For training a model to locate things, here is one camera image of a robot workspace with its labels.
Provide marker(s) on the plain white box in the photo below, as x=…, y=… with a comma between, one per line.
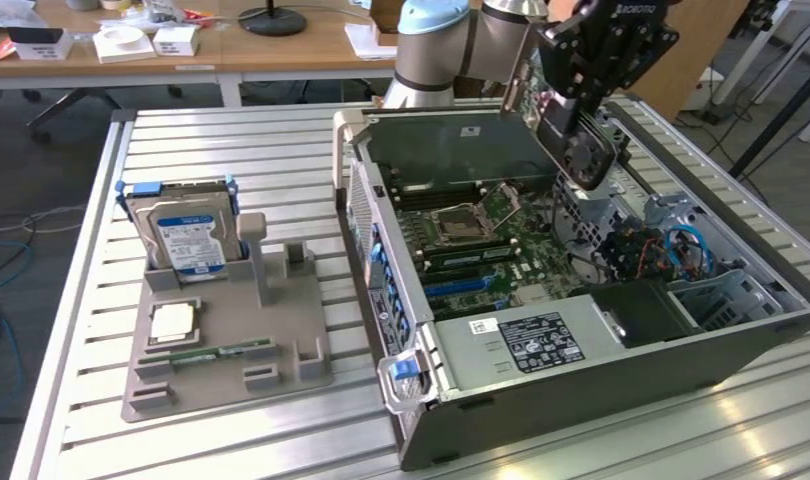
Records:
x=177, y=42

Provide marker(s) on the blue expansion slot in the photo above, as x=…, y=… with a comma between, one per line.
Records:
x=457, y=287

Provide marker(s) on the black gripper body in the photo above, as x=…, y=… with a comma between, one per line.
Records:
x=633, y=12

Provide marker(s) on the black chair base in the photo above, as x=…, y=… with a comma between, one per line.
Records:
x=50, y=112

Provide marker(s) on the grey parts rack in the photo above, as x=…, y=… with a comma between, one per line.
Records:
x=244, y=320

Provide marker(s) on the wooden desk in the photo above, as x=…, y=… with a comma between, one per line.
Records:
x=77, y=69

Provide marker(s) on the small white cabinet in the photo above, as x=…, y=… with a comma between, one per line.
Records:
x=700, y=95

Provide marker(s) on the cardboard box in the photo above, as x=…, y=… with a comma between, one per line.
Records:
x=385, y=17

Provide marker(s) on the installed RAM stick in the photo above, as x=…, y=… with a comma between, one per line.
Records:
x=471, y=256

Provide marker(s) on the clear plastic bags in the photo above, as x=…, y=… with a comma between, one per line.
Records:
x=4, y=12

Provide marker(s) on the silver CPU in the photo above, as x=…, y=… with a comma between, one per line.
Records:
x=173, y=322

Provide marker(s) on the white box with black top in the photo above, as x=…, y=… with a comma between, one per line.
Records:
x=44, y=50

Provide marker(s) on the black lamp base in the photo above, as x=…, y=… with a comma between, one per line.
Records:
x=272, y=24

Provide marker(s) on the grey disk bay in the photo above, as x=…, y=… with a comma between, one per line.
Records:
x=731, y=300

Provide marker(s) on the white box with round dish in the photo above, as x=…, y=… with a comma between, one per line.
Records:
x=120, y=50

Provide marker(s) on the grey power supply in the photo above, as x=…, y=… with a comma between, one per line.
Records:
x=471, y=360

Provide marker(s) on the perforated metal drive cage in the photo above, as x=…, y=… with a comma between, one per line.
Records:
x=591, y=220

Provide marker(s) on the white papers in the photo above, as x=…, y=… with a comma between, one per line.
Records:
x=370, y=47

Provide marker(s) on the white table frame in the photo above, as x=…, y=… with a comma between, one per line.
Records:
x=745, y=60

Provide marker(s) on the black graphics card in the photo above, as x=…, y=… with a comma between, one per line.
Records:
x=587, y=155

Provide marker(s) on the black stand pole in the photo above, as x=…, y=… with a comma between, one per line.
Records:
x=744, y=162

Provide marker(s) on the metal socket cover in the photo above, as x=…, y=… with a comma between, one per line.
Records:
x=504, y=200

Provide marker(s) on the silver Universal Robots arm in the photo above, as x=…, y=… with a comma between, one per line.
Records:
x=437, y=50

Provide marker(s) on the CPU socket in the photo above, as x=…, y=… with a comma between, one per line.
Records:
x=457, y=225

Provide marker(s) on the hard disk with blue caddy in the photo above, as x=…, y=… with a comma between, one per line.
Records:
x=186, y=240

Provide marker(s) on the open black PC case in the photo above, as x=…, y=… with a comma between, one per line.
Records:
x=577, y=400

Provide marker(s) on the green RAM stick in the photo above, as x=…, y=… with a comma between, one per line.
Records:
x=204, y=354

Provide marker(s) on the case latch with blue tab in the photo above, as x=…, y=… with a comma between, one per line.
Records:
x=404, y=372

